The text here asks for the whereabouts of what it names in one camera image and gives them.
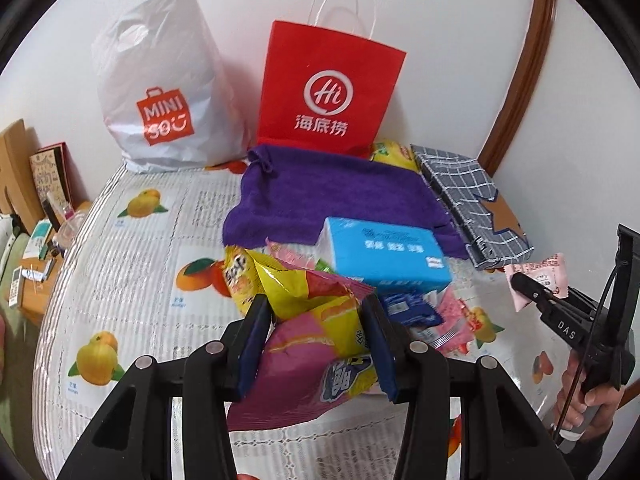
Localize small pink candy packet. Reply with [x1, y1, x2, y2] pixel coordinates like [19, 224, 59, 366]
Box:
[504, 252, 568, 312]

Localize blue snack packet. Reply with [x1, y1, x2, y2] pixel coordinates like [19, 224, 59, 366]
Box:
[378, 292, 444, 327]

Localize pink yellow snack bag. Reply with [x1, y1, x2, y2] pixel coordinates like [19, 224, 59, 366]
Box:
[227, 249, 378, 431]

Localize right hand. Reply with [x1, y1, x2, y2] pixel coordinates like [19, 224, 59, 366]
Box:
[552, 351, 625, 441]

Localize white pink snack packet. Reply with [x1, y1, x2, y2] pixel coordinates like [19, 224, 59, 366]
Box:
[411, 285, 473, 356]

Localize yellow orange snack packet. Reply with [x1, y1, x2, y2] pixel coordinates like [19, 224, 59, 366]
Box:
[224, 246, 265, 316]

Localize grey checkered fabric box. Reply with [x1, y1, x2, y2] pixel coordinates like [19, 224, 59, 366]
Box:
[411, 145, 534, 270]

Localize blue tissue pack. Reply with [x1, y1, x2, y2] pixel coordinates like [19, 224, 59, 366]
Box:
[314, 217, 451, 292]

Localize fruit print tablecloth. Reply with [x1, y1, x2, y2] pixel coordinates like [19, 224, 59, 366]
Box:
[32, 168, 568, 479]

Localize purple towel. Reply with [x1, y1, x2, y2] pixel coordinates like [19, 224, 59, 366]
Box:
[222, 144, 468, 259]

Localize yellow snack bag behind towel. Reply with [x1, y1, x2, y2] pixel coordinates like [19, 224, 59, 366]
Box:
[370, 139, 419, 172]

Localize wooden side shelf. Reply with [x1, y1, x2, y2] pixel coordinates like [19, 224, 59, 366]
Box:
[0, 118, 94, 328]

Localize white Miniso plastic bag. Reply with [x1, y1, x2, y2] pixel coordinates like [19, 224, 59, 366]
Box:
[92, 0, 250, 174]

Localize red paper shopping bag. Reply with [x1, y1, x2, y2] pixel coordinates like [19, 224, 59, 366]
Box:
[256, 13, 406, 158]

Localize brown door frame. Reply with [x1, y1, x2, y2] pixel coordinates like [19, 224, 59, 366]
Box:
[478, 0, 556, 176]

